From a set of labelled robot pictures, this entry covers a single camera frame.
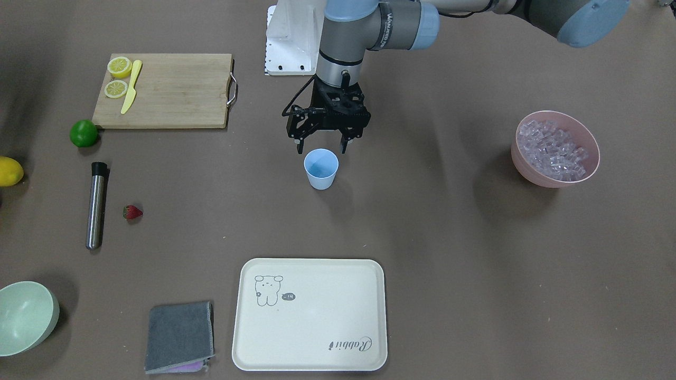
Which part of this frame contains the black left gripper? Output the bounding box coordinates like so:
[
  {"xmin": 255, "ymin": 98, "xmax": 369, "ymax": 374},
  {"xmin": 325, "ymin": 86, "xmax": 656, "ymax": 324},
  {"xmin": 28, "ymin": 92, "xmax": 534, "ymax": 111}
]
[{"xmin": 287, "ymin": 75, "xmax": 371, "ymax": 155}]

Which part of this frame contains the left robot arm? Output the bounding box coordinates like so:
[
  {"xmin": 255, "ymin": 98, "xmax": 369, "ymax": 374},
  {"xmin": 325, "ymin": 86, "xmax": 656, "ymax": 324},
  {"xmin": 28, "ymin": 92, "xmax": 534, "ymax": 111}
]
[{"xmin": 283, "ymin": 1, "xmax": 630, "ymax": 154}]

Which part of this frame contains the light blue cup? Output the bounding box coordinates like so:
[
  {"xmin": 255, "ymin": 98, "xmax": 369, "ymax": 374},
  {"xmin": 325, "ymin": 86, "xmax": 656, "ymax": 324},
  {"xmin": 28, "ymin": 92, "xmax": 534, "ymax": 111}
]
[{"xmin": 303, "ymin": 148, "xmax": 340, "ymax": 191}]

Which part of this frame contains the clear ice cube pile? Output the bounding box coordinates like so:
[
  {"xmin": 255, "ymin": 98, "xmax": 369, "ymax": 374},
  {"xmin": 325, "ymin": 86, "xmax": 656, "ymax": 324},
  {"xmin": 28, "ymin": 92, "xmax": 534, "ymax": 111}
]
[{"xmin": 517, "ymin": 119, "xmax": 589, "ymax": 182}]

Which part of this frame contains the wooden cutting board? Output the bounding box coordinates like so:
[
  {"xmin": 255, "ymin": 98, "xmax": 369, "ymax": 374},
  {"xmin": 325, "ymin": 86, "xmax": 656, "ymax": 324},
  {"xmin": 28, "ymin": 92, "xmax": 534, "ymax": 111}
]
[{"xmin": 92, "ymin": 53, "xmax": 238, "ymax": 130}]

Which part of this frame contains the cream rabbit tray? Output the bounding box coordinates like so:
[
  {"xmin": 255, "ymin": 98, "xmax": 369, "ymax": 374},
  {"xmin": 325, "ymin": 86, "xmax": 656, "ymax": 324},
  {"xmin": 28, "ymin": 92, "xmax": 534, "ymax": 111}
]
[{"xmin": 231, "ymin": 258, "xmax": 388, "ymax": 372}]

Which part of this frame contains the yellow plastic knife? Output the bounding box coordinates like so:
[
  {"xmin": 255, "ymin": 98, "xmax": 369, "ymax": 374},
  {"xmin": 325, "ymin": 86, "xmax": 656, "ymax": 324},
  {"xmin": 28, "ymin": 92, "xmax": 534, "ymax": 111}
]
[{"xmin": 120, "ymin": 60, "xmax": 143, "ymax": 115}]

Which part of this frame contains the red strawberry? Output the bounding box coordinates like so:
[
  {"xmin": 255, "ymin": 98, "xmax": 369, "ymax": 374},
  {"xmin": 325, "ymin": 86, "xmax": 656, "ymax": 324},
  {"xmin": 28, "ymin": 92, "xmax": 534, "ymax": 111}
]
[{"xmin": 123, "ymin": 205, "xmax": 143, "ymax": 221}]

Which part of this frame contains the lemon half lower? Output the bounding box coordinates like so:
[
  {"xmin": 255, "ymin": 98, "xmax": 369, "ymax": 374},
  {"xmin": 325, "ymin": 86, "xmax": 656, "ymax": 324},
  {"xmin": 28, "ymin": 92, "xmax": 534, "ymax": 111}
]
[{"xmin": 104, "ymin": 80, "xmax": 128, "ymax": 99}]

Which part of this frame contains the lemon half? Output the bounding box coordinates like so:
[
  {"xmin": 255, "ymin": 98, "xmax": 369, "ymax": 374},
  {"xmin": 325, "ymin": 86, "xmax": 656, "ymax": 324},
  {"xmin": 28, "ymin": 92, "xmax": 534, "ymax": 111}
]
[
  {"xmin": 104, "ymin": 80, "xmax": 128, "ymax": 99},
  {"xmin": 107, "ymin": 56, "xmax": 133, "ymax": 79}
]

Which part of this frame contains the lemon half upper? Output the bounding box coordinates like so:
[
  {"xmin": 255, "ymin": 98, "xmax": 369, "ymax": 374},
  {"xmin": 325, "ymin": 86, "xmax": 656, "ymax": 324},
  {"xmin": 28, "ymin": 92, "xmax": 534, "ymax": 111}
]
[{"xmin": 107, "ymin": 56, "xmax": 133, "ymax": 79}]

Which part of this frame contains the steel muddler black tip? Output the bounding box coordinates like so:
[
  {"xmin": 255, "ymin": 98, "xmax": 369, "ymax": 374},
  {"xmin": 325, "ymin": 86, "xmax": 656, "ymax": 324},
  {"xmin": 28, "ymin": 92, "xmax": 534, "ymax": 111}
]
[{"xmin": 86, "ymin": 161, "xmax": 109, "ymax": 251}]

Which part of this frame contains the pink bowl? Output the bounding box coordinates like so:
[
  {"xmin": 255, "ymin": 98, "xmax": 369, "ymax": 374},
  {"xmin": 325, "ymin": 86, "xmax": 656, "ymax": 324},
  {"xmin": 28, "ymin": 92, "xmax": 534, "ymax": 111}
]
[{"xmin": 510, "ymin": 110, "xmax": 600, "ymax": 188}]

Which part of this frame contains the green lime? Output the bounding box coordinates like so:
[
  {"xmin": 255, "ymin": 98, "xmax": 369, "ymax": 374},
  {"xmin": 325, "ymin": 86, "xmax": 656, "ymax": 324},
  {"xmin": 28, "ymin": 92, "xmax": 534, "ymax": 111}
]
[{"xmin": 69, "ymin": 119, "xmax": 99, "ymax": 148}]

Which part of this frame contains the grey folded cloth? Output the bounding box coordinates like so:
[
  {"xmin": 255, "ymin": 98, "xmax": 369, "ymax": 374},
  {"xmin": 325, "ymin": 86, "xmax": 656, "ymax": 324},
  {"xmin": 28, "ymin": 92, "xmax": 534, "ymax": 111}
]
[{"xmin": 143, "ymin": 301, "xmax": 214, "ymax": 375}]

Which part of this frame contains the whole yellow lemon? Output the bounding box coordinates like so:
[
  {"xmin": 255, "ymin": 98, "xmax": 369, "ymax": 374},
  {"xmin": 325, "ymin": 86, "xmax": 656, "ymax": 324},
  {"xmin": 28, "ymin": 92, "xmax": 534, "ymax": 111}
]
[{"xmin": 0, "ymin": 156, "xmax": 24, "ymax": 187}]

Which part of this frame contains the mint green bowl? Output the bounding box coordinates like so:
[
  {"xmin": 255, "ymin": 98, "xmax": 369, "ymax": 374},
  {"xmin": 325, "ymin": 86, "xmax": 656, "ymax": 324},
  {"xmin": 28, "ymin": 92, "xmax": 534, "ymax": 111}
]
[{"xmin": 1, "ymin": 281, "xmax": 60, "ymax": 357}]

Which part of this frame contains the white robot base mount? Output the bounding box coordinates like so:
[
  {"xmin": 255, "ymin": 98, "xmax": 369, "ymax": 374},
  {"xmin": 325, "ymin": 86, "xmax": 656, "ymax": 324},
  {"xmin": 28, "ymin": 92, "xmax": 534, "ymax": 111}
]
[{"xmin": 264, "ymin": 1, "xmax": 327, "ymax": 75}]

